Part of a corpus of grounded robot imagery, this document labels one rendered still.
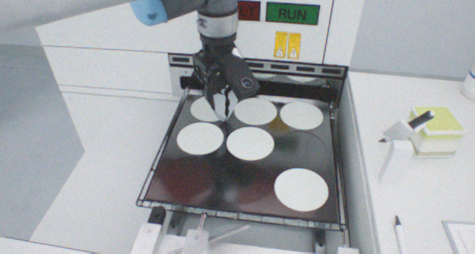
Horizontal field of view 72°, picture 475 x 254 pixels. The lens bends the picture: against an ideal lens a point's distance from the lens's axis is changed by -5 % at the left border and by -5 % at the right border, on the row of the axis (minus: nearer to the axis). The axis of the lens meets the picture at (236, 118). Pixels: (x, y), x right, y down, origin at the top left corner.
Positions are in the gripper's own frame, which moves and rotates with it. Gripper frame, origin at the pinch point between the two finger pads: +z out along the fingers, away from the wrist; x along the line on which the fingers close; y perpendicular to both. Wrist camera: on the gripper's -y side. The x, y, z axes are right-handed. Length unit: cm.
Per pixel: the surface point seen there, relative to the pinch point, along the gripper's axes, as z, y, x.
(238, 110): 1.7, 2.4, -4.9
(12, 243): -4.4, -12.0, 43.9
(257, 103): 1.7, 2.1, -10.2
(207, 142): 1.6, -3.2, 6.6
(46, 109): 92, 167, 44
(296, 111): 1.7, -5.2, -16.3
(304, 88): 5.6, 4.6, -28.1
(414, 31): 50, 59, -183
